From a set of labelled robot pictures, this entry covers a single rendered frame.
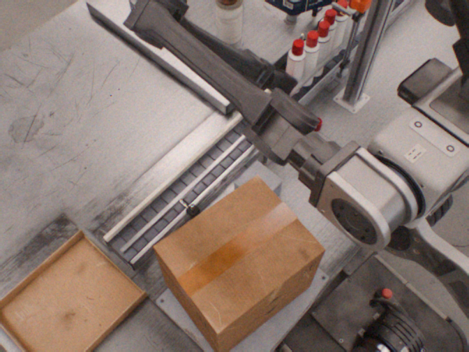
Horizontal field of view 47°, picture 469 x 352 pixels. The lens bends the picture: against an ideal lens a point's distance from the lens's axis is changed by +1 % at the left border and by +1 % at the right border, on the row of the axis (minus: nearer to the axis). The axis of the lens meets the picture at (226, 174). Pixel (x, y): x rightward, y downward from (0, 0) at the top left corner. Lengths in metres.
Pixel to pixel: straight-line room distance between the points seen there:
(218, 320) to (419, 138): 0.55
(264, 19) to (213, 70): 0.95
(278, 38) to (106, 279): 0.96
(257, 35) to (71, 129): 0.69
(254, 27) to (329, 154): 1.07
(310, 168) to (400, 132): 0.15
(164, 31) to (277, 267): 0.54
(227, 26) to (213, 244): 0.78
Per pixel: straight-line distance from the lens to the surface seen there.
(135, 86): 1.81
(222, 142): 1.60
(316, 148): 0.88
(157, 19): 1.04
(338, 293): 2.09
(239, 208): 1.22
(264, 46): 1.83
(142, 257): 1.47
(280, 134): 0.92
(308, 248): 1.20
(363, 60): 1.62
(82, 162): 1.68
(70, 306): 1.50
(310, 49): 1.61
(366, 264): 2.17
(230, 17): 1.70
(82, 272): 1.52
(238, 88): 0.96
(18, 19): 3.38
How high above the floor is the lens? 2.22
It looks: 61 degrees down
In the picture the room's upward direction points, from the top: 1 degrees counter-clockwise
